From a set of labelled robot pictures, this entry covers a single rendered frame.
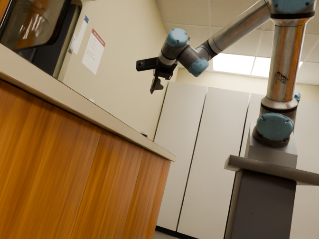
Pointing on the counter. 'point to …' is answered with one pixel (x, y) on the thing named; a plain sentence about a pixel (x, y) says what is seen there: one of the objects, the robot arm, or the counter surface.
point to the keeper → (72, 44)
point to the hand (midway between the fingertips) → (150, 80)
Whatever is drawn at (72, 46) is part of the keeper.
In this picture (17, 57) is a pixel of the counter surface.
